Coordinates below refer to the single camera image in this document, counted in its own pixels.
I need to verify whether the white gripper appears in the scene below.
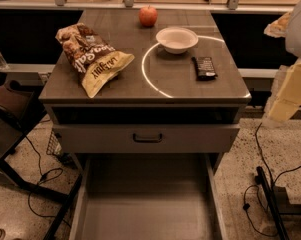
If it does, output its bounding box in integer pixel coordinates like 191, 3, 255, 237
264, 0, 301, 122

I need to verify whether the black rxbar chocolate bar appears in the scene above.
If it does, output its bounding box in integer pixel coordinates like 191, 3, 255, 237
191, 57, 217, 81

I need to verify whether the open middle drawer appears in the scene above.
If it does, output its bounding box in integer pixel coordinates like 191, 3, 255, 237
69, 154, 229, 240

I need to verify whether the white paper bowl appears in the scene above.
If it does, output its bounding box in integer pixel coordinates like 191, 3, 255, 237
156, 27, 198, 54

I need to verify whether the black stand base right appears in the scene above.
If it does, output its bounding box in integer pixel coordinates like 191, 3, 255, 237
256, 166, 301, 240

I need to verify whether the red apple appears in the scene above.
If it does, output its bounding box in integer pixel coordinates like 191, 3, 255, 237
139, 6, 158, 27

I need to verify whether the brown yellow chip bag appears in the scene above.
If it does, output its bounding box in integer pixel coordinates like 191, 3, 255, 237
56, 23, 134, 98

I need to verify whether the dark side table left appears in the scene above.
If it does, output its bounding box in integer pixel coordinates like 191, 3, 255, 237
0, 80, 82, 240

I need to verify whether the black floor cable right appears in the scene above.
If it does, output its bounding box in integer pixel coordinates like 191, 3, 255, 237
242, 122, 301, 238

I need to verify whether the black floor cable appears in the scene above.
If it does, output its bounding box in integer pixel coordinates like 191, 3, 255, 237
23, 135, 73, 228
242, 122, 301, 238

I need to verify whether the closed upper drawer with handle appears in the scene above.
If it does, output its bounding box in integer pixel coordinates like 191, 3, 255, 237
53, 124, 240, 154

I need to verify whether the black floor cable left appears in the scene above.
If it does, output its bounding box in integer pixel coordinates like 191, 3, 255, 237
23, 135, 73, 228

